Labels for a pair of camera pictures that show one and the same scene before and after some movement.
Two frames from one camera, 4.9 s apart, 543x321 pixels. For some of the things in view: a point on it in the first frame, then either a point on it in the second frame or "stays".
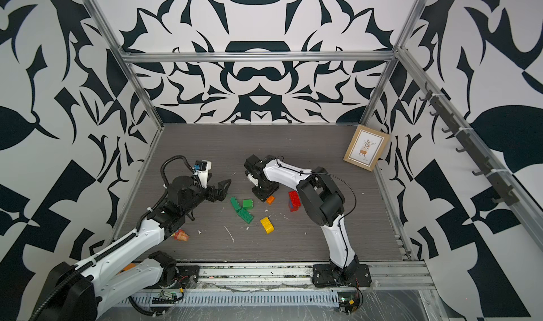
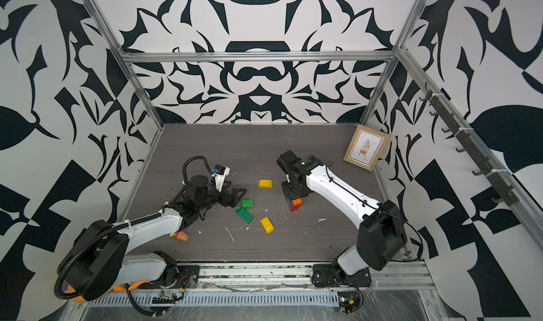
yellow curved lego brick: (267, 225) stays
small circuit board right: (348, 301) stays
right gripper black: (259, 195) to (288, 195)
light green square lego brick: (247, 204) stays
